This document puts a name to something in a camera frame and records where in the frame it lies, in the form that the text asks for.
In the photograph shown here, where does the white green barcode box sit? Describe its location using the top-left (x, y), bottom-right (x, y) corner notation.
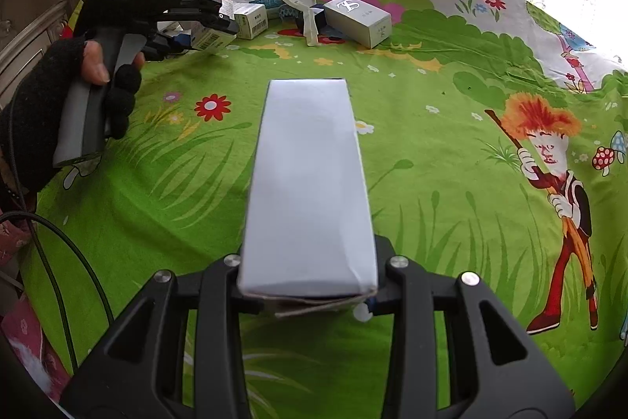
top-left (189, 22), bottom-right (237, 53)

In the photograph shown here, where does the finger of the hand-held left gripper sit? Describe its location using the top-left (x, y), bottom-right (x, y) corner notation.
top-left (156, 7), bottom-right (239, 39)
top-left (142, 32), bottom-right (198, 62)

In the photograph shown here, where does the white box calligraphy logo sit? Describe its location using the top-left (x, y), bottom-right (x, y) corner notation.
top-left (323, 0), bottom-right (393, 48)

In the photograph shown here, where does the dark blue small box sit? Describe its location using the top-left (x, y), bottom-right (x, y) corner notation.
top-left (297, 4), bottom-right (339, 39)

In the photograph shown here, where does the small white carton blue text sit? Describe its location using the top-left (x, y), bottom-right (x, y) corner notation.
top-left (230, 3), bottom-right (268, 40)

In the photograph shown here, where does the pink floral fabric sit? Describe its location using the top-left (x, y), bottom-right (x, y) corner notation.
top-left (0, 223), bottom-right (72, 403)

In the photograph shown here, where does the black cable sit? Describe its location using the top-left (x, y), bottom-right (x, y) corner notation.
top-left (0, 139), bottom-right (116, 375)

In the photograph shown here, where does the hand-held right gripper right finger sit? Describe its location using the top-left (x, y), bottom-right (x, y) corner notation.
top-left (367, 234), bottom-right (576, 419)

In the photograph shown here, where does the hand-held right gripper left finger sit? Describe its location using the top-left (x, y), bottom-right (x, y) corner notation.
top-left (59, 253), bottom-right (263, 419)

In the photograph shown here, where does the cream carved cabinet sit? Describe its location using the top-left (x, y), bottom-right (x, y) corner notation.
top-left (0, 0), bottom-right (74, 106)

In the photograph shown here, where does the green printed cartoon blanket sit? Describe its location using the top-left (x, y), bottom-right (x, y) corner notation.
top-left (20, 0), bottom-right (628, 419)

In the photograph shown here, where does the tall scuffed white box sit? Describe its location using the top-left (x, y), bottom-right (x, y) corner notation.
top-left (237, 78), bottom-right (380, 318)

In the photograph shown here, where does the person's left hand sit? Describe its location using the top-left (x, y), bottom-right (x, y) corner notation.
top-left (10, 37), bottom-right (146, 141)

